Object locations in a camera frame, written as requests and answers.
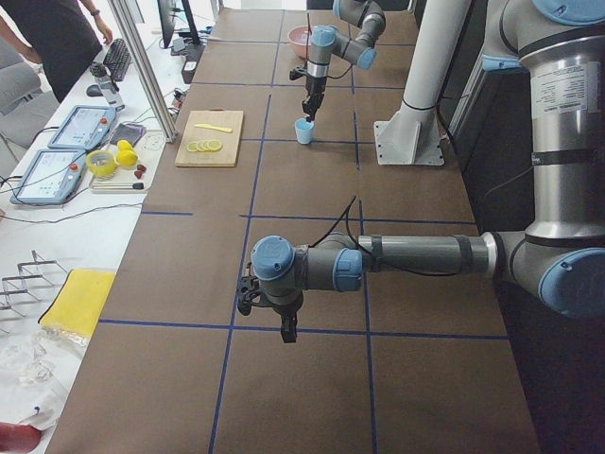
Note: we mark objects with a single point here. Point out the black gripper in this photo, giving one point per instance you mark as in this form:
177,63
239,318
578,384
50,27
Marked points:
314,86
285,311

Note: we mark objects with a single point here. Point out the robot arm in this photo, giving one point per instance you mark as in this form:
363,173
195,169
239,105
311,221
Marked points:
559,258
327,41

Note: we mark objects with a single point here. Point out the light blue cup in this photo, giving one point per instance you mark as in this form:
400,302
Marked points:
304,131

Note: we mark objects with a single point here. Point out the pink bowl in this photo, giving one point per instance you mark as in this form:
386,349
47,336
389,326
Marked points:
299,39

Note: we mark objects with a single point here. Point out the wooden cutting board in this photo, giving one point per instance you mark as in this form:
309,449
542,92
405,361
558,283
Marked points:
227,155

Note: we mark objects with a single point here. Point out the lemon slice four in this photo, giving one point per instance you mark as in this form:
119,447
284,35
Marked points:
215,145

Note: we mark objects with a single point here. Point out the bear coaster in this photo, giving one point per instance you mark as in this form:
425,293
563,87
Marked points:
151,141

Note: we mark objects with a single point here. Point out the computer monitor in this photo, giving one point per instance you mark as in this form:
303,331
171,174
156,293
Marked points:
168,11

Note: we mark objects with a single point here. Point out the white tray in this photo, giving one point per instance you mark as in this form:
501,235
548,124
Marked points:
123,180

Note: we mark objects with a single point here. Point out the whole lemon front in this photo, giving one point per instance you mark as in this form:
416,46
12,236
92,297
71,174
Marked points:
126,157

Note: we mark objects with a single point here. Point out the whole lemon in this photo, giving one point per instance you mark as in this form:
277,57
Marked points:
124,145
126,157

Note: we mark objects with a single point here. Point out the whole lemon back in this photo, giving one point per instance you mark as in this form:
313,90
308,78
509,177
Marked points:
124,145

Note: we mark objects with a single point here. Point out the black keyboard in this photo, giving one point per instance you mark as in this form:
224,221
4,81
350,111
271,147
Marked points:
117,59

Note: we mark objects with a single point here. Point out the water bottle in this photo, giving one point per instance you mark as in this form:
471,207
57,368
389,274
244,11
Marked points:
107,86

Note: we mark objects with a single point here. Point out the yellow cloth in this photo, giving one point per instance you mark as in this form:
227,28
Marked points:
77,307

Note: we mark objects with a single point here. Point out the yellow tape roll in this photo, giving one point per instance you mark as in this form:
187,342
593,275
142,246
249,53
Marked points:
101,163

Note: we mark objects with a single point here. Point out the computer mouse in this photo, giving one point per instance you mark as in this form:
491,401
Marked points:
93,91

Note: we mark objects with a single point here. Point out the upper teach pendant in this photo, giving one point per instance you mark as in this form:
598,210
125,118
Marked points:
84,127

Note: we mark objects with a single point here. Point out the teach pendant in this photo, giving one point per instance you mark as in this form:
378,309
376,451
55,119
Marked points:
84,127
52,177

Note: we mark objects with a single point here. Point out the clear plastic bag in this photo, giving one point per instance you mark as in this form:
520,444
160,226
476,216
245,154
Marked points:
38,371

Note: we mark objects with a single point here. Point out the person at desk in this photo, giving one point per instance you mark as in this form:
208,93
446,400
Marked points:
63,36

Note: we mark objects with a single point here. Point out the lower teach pendant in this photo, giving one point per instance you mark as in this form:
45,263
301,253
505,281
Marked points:
52,177

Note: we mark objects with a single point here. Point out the red object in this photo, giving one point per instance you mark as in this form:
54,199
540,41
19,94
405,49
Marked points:
19,438

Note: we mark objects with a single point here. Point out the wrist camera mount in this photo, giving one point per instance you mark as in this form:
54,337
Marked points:
248,289
297,72

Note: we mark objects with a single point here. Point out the white camera pole stand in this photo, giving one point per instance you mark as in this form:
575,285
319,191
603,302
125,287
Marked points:
411,137

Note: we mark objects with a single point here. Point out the aluminium frame post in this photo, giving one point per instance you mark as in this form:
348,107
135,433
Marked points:
150,85

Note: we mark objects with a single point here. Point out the wire rack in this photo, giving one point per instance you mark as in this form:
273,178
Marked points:
28,291

